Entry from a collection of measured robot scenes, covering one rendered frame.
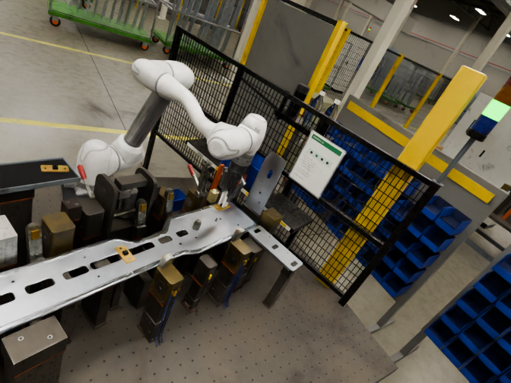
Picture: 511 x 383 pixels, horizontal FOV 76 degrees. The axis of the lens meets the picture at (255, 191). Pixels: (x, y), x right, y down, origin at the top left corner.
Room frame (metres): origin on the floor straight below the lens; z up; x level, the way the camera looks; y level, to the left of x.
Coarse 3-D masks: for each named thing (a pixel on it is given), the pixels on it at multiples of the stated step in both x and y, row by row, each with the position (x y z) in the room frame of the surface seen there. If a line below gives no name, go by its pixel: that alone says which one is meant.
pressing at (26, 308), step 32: (192, 224) 1.14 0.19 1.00; (224, 224) 1.24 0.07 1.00; (64, 256) 0.71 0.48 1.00; (96, 256) 0.76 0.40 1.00; (160, 256) 0.89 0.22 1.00; (0, 288) 0.53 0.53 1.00; (64, 288) 0.61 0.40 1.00; (96, 288) 0.66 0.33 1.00; (0, 320) 0.45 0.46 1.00; (32, 320) 0.49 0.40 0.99
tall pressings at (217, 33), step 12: (180, 0) 7.91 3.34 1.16; (192, 0) 8.20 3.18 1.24; (216, 0) 8.70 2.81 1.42; (228, 0) 8.92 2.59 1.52; (240, 0) 9.13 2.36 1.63; (228, 12) 9.04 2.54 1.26; (180, 24) 8.01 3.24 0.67; (192, 24) 8.21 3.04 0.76; (204, 24) 8.46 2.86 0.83; (168, 36) 7.87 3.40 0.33; (204, 36) 8.60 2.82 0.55; (216, 36) 8.80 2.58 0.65; (228, 36) 8.99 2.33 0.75; (216, 48) 8.92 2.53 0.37
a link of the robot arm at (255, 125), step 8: (248, 120) 1.20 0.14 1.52; (256, 120) 1.20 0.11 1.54; (264, 120) 1.22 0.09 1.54; (248, 128) 1.17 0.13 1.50; (256, 128) 1.18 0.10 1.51; (264, 128) 1.21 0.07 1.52; (256, 136) 1.18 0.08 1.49; (264, 136) 1.23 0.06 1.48; (256, 144) 1.18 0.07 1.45; (248, 152) 1.17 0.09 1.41
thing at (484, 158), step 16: (480, 96) 6.93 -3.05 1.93; (480, 112) 6.80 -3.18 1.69; (464, 128) 6.84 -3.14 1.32; (496, 128) 6.51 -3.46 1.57; (448, 144) 6.88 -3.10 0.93; (464, 144) 6.70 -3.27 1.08; (480, 144) 6.53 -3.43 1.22; (496, 144) 6.39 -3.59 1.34; (464, 160) 6.56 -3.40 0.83; (480, 160) 6.40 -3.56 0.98; (496, 160) 6.25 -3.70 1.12; (496, 176) 6.13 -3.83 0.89
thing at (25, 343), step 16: (48, 320) 0.49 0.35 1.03; (16, 336) 0.42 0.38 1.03; (32, 336) 0.44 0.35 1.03; (48, 336) 0.45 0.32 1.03; (64, 336) 0.47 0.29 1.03; (16, 352) 0.39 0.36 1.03; (32, 352) 0.40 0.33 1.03; (48, 352) 0.43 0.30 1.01; (16, 368) 0.37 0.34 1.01; (32, 368) 0.40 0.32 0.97; (48, 368) 0.44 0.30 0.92
